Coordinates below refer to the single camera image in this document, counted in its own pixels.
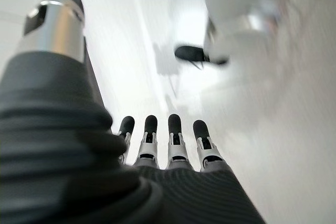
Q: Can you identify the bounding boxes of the black robot left foot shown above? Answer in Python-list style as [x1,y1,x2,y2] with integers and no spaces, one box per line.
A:
[174,45,229,67]

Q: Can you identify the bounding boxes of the thin string loop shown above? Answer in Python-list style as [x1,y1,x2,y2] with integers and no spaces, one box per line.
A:
[165,73,181,98]

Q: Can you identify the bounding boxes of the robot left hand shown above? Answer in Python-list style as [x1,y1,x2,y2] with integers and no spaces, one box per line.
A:
[0,0,266,224]

